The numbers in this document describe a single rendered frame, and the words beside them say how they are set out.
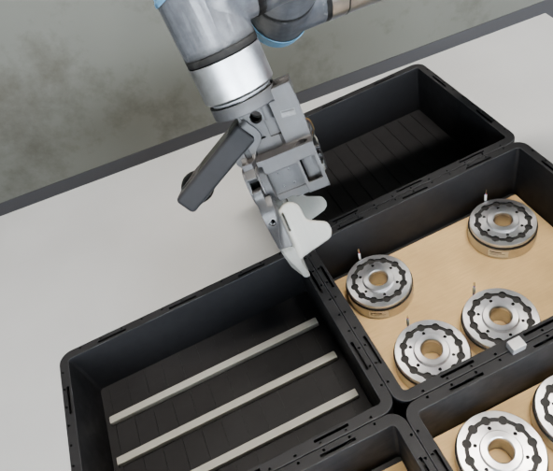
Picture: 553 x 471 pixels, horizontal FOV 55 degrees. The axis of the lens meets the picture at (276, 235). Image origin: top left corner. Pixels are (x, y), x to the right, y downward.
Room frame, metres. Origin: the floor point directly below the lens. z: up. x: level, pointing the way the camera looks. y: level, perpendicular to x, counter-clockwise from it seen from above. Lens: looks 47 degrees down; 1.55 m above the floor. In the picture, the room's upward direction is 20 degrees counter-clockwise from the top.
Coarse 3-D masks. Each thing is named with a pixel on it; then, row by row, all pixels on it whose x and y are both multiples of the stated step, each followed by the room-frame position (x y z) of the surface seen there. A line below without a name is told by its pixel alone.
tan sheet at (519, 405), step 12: (516, 396) 0.26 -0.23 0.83; (528, 396) 0.26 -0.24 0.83; (492, 408) 0.26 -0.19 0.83; (504, 408) 0.25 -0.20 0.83; (516, 408) 0.25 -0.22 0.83; (528, 408) 0.24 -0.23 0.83; (528, 420) 0.23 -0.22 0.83; (456, 432) 0.24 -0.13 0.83; (444, 444) 0.23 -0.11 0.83; (492, 456) 0.20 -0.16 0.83; (504, 456) 0.20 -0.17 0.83; (552, 456) 0.18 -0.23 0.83; (456, 468) 0.20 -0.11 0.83; (552, 468) 0.17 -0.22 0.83
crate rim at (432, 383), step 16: (512, 144) 0.60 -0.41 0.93; (480, 160) 0.59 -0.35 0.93; (544, 160) 0.55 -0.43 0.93; (448, 176) 0.58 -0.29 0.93; (416, 192) 0.57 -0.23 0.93; (384, 208) 0.56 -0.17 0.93; (352, 224) 0.55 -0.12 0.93; (320, 272) 0.49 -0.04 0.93; (336, 288) 0.45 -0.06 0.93; (336, 304) 0.42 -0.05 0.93; (352, 320) 0.39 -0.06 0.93; (544, 320) 0.30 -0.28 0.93; (368, 336) 0.36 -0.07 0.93; (512, 336) 0.29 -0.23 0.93; (528, 336) 0.29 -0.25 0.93; (368, 352) 0.34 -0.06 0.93; (480, 352) 0.29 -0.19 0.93; (496, 352) 0.28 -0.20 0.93; (384, 368) 0.31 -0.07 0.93; (448, 368) 0.28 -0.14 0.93; (464, 368) 0.28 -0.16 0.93; (432, 384) 0.27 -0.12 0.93; (400, 400) 0.27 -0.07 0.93
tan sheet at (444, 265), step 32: (544, 224) 0.50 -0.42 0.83; (416, 256) 0.53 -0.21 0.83; (448, 256) 0.51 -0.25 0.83; (480, 256) 0.49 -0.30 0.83; (544, 256) 0.45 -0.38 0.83; (416, 288) 0.47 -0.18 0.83; (448, 288) 0.45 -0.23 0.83; (480, 288) 0.43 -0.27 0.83; (512, 288) 0.41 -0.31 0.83; (544, 288) 0.40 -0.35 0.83; (384, 320) 0.44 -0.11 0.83; (416, 320) 0.42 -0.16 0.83; (448, 320) 0.40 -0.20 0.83; (384, 352) 0.38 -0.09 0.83
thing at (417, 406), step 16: (544, 336) 0.28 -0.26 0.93; (528, 352) 0.27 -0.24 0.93; (480, 368) 0.27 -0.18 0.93; (496, 368) 0.26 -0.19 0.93; (448, 384) 0.26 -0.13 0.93; (464, 384) 0.26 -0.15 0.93; (416, 400) 0.26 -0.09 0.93; (432, 400) 0.25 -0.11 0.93; (416, 416) 0.24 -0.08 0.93; (416, 432) 0.22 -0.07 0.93; (432, 448) 0.20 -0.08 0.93; (448, 464) 0.18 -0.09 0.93
